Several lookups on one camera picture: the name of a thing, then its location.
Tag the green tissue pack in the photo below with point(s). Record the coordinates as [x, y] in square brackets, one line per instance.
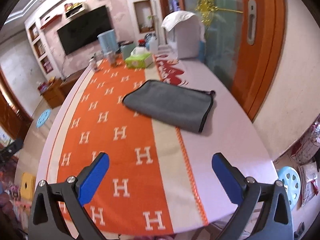
[140, 57]

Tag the black wall television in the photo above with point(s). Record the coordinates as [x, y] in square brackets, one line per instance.
[85, 29]

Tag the orange H-pattern blanket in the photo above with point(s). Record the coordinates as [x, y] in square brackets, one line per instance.
[149, 188]

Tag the wooden TV cabinet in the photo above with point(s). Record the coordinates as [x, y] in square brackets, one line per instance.
[57, 92]

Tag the white plastic squeeze bottle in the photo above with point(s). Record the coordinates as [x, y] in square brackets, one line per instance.
[153, 45]

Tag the light blue plastic stool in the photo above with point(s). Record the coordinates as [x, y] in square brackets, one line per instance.
[291, 180]

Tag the blue water dispenser bottle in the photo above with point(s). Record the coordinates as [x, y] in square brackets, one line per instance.
[108, 41]

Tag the purple and grey towel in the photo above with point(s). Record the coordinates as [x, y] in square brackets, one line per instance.
[177, 106]

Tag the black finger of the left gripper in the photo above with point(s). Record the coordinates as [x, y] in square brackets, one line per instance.
[10, 150]

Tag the orange wooden sliding door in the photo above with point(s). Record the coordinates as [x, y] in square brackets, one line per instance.
[257, 64]

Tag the yellow plastic stool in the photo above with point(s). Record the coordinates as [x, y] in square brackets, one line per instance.
[27, 186]

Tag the white appliance with cloth cover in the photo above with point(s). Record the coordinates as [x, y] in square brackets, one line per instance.
[185, 34]

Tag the glass jar with brown liquid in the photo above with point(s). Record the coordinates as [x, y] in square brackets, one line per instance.
[112, 58]

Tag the white wall shelf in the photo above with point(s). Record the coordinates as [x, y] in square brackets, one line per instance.
[75, 9]

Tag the gold hanging ornament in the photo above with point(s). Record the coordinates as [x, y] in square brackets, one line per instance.
[207, 9]

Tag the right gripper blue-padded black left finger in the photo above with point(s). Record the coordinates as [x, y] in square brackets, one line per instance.
[46, 220]

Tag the white cartoon-print tablecloth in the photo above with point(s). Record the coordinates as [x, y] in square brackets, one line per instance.
[227, 130]

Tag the silver door handle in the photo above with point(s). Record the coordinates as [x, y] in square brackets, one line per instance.
[252, 22]

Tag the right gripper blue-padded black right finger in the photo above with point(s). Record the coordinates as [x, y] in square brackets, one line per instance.
[274, 220]

